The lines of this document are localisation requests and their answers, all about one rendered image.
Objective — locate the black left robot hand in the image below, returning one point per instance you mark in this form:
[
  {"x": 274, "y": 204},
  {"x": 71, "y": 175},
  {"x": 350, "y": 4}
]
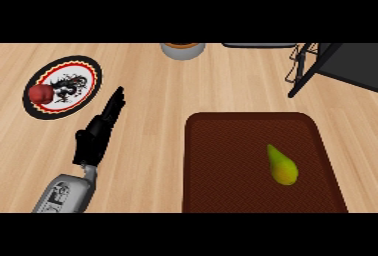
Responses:
[{"x": 99, "y": 128}]

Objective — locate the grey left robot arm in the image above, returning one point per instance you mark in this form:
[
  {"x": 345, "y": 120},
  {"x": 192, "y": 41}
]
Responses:
[{"x": 66, "y": 194}]

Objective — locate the dark brown tray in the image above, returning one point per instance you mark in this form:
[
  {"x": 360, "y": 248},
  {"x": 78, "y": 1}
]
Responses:
[{"x": 236, "y": 160}]

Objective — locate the yellow-green squash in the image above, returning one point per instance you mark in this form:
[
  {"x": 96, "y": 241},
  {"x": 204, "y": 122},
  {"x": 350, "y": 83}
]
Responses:
[{"x": 282, "y": 168}]

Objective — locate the black-rimmed patterned plate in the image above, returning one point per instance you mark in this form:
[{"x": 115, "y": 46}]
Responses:
[{"x": 63, "y": 87}]

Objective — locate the red apple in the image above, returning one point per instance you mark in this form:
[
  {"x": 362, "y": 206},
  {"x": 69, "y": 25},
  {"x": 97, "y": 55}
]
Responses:
[{"x": 40, "y": 93}]

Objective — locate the dark grey flat object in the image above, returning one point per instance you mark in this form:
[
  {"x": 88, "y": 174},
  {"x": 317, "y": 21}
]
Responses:
[{"x": 258, "y": 45}]

